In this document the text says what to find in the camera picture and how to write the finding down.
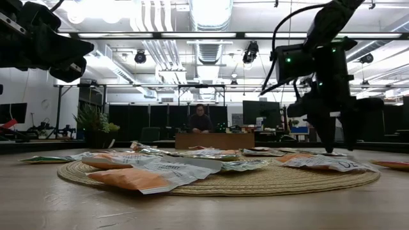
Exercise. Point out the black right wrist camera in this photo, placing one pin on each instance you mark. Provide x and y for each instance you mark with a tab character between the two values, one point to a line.
294	64

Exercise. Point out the small dark computer monitor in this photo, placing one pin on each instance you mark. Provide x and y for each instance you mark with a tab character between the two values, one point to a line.
14	112

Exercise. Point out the round woven straw placemat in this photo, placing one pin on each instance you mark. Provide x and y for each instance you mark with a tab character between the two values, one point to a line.
255	182

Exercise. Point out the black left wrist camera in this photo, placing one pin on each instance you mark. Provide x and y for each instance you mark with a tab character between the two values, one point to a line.
41	14

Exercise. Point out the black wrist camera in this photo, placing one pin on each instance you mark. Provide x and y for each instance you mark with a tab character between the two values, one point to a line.
294	64
41	14

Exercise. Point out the black partition panels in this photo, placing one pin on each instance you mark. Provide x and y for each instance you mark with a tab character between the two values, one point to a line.
393	123
131	121

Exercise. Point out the orange black tea packet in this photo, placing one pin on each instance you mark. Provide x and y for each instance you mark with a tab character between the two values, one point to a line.
142	147
394	164
262	152

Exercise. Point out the black background rig frame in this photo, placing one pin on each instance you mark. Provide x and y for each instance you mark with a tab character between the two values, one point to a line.
143	85

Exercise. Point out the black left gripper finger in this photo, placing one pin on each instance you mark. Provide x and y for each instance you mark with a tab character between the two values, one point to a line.
68	48

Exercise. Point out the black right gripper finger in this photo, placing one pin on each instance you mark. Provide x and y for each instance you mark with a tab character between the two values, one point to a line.
351	127
324	127

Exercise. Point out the black beam with light strips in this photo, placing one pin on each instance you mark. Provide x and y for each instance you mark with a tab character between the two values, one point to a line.
198	35

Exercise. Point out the black ceiling-mounted camera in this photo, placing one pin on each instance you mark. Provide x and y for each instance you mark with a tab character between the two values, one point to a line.
140	57
250	52
367	58

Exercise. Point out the red object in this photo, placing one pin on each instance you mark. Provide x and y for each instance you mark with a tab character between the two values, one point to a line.
8	124

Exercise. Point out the silver ventilation duct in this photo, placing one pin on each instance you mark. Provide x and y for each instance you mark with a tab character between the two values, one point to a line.
209	19

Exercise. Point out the pink orange tea packet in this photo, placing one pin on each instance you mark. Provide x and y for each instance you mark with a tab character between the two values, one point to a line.
297	150

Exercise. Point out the blue storage bin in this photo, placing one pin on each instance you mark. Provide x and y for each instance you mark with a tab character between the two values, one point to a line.
297	130

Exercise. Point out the large dark display screen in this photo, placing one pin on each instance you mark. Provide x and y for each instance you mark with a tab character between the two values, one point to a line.
260	111

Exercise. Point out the small black background robot arm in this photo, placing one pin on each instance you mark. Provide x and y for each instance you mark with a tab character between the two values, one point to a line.
67	131

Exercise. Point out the wooden three-compartment box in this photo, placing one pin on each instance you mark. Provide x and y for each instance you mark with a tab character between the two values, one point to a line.
198	141

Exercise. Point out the spiky green plant dark pot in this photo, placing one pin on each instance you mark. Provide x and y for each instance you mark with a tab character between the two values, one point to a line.
96	123

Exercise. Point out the dark green office chair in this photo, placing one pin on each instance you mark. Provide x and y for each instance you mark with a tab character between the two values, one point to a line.
150	134

